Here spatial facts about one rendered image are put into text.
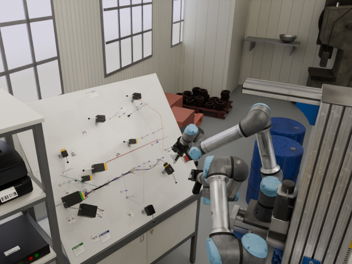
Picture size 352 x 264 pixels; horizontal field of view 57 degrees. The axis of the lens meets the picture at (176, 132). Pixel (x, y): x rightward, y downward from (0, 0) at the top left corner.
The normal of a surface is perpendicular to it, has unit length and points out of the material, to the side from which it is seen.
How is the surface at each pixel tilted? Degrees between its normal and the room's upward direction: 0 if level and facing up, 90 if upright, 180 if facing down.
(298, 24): 90
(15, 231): 0
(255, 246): 8
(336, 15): 90
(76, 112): 53
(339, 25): 90
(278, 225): 90
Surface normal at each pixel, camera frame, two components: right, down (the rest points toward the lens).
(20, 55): 0.92, 0.20
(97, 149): 0.58, -0.27
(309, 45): -0.39, 0.40
